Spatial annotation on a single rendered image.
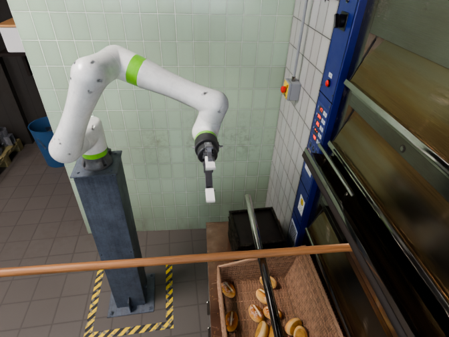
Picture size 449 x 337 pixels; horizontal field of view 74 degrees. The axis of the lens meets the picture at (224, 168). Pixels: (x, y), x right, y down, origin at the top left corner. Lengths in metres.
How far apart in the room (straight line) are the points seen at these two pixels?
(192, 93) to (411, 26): 0.71
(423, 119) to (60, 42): 1.89
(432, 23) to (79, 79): 1.04
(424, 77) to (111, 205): 1.45
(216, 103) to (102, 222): 0.99
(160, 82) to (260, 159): 1.38
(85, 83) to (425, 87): 1.03
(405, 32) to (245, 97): 1.29
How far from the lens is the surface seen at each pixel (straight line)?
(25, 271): 1.27
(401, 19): 1.08
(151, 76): 1.22
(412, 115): 0.96
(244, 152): 2.35
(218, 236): 2.02
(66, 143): 1.37
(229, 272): 1.74
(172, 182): 2.49
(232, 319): 1.64
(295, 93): 1.81
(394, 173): 1.06
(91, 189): 1.66
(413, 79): 1.01
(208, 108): 1.16
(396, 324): 0.87
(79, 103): 1.22
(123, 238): 1.89
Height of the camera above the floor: 2.10
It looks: 36 degrees down
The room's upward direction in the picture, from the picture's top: 2 degrees clockwise
